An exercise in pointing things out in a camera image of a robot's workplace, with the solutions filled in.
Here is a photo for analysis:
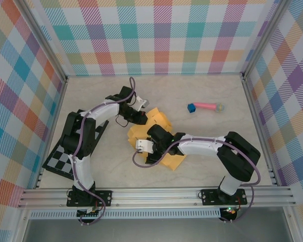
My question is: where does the pink marker pen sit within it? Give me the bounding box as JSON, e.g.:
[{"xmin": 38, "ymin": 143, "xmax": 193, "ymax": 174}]
[{"xmin": 193, "ymin": 101, "xmax": 227, "ymax": 113}]

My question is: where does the small circuit board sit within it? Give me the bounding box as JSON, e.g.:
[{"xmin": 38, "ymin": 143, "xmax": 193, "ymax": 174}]
[
  {"xmin": 76, "ymin": 206, "xmax": 102, "ymax": 219},
  {"xmin": 221, "ymin": 206, "xmax": 240, "ymax": 217}
]

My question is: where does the black grey chessboard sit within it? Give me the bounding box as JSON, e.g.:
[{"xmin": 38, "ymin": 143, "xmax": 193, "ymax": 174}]
[{"xmin": 42, "ymin": 119, "xmax": 110, "ymax": 181}]

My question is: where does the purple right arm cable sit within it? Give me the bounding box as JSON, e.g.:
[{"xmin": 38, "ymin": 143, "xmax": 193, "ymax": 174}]
[{"xmin": 132, "ymin": 137, "xmax": 262, "ymax": 224}]

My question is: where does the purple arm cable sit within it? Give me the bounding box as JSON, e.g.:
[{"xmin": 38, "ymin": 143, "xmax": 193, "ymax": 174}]
[
  {"xmin": 70, "ymin": 77, "xmax": 137, "ymax": 226},
  {"xmin": 132, "ymin": 137, "xmax": 262, "ymax": 224}
]

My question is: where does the wide aluminium base rail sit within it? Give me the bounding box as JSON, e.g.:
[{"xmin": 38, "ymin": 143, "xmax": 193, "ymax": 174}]
[{"xmin": 17, "ymin": 185, "xmax": 297, "ymax": 209}]

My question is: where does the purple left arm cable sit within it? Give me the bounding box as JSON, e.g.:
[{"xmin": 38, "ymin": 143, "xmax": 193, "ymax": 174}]
[{"xmin": 70, "ymin": 77, "xmax": 137, "ymax": 226}]

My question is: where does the slotted grey cable duct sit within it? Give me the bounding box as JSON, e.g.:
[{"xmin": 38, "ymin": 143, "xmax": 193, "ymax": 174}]
[{"xmin": 29, "ymin": 208, "xmax": 223, "ymax": 220}]

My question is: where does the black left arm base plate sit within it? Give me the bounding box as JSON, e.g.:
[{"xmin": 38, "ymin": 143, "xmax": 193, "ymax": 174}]
[{"xmin": 67, "ymin": 189, "xmax": 113, "ymax": 208}]

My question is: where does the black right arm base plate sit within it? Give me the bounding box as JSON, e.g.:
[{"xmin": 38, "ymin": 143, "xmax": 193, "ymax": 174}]
[{"xmin": 200, "ymin": 188, "xmax": 248, "ymax": 206}]

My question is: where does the aluminium side rail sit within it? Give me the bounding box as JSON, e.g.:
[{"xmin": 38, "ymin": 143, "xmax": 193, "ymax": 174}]
[
  {"xmin": 33, "ymin": 77, "xmax": 69, "ymax": 190},
  {"xmin": 241, "ymin": 73, "xmax": 280, "ymax": 189}
]

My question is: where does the aluminium frame post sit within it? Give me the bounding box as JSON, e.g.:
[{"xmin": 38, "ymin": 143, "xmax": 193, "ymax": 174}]
[
  {"xmin": 19, "ymin": 0, "xmax": 69, "ymax": 83},
  {"xmin": 241, "ymin": 0, "xmax": 291, "ymax": 79}
]

